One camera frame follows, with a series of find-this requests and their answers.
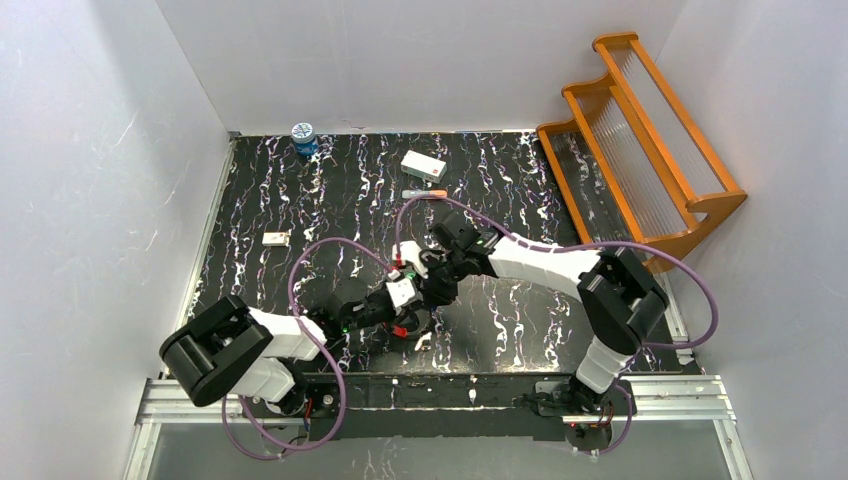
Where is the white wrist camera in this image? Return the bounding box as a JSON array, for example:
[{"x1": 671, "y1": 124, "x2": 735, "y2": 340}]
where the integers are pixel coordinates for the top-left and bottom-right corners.
[
  {"x1": 385, "y1": 276, "x2": 421, "y2": 314},
  {"x1": 392, "y1": 240, "x2": 428, "y2": 278}
]

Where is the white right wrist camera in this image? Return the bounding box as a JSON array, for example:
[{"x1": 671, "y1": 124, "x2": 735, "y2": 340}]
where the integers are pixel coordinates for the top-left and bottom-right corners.
[{"x1": 392, "y1": 240, "x2": 428, "y2": 278}]

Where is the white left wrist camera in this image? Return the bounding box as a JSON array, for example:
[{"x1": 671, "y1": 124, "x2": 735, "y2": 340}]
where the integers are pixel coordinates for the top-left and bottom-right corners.
[{"x1": 385, "y1": 276, "x2": 421, "y2": 314}]

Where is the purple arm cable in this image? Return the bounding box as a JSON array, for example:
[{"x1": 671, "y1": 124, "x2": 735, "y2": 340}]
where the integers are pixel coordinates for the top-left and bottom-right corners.
[
  {"x1": 394, "y1": 195, "x2": 721, "y2": 456},
  {"x1": 219, "y1": 237, "x2": 399, "y2": 462}
]

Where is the white green small box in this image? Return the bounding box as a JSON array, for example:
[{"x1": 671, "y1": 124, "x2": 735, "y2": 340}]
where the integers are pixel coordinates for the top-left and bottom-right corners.
[{"x1": 401, "y1": 150, "x2": 447, "y2": 184}]

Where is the blue jar with white lid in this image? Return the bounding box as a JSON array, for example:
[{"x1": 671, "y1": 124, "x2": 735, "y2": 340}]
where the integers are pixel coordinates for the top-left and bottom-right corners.
[{"x1": 291, "y1": 122, "x2": 319, "y2": 157}]

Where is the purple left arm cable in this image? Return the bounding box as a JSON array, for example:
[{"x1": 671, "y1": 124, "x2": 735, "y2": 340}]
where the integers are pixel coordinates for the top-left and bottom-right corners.
[{"x1": 219, "y1": 237, "x2": 399, "y2": 462}]

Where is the orange wooden tiered rack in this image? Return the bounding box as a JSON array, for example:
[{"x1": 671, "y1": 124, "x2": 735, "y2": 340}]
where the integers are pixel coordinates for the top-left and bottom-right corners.
[{"x1": 536, "y1": 32, "x2": 748, "y2": 259}]

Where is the white orange marker pen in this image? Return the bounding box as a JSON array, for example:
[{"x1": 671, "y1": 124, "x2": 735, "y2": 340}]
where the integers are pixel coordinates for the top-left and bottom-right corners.
[{"x1": 401, "y1": 189, "x2": 448, "y2": 200}]

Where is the aluminium frame rail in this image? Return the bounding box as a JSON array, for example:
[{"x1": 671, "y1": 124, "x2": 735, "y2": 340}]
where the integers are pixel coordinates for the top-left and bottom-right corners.
[{"x1": 136, "y1": 375, "x2": 737, "y2": 424}]

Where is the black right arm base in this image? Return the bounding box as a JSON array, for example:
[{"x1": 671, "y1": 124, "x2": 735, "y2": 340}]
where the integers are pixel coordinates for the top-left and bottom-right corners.
[{"x1": 512, "y1": 378, "x2": 638, "y2": 457}]

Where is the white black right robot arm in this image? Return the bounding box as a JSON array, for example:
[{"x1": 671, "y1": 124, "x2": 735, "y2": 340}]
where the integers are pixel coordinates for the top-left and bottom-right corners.
[{"x1": 396, "y1": 213, "x2": 669, "y2": 399}]

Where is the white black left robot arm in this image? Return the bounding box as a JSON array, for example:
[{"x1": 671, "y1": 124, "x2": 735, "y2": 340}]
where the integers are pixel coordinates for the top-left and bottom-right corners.
[{"x1": 159, "y1": 276, "x2": 423, "y2": 407}]

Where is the small white eraser block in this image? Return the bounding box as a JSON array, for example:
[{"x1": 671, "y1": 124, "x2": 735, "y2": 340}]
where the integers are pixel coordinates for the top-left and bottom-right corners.
[{"x1": 262, "y1": 232, "x2": 290, "y2": 247}]

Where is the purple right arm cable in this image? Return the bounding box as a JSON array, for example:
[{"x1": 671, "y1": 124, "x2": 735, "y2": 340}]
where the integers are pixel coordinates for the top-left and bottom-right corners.
[{"x1": 394, "y1": 195, "x2": 721, "y2": 456}]

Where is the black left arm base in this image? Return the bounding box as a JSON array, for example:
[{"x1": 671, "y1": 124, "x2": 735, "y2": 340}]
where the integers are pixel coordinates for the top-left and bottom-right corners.
[{"x1": 264, "y1": 371, "x2": 341, "y2": 421}]

